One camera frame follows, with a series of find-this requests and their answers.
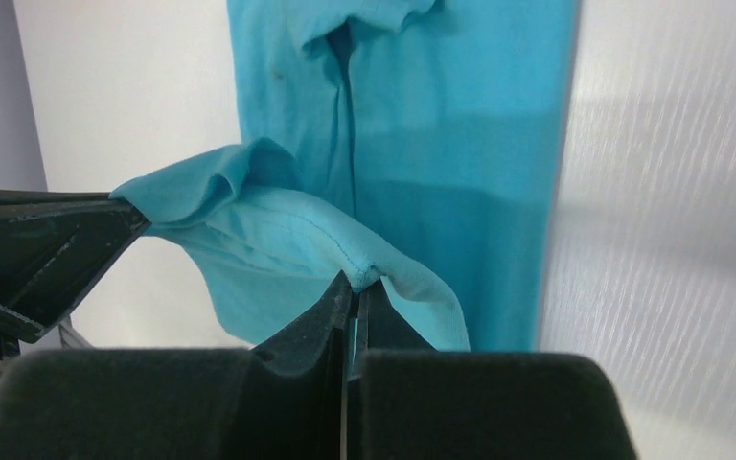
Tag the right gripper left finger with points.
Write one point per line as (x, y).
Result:
(279, 400)

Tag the teal t shirt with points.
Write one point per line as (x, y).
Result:
(415, 143)

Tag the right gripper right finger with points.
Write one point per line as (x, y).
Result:
(406, 400)

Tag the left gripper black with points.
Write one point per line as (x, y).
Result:
(47, 265)

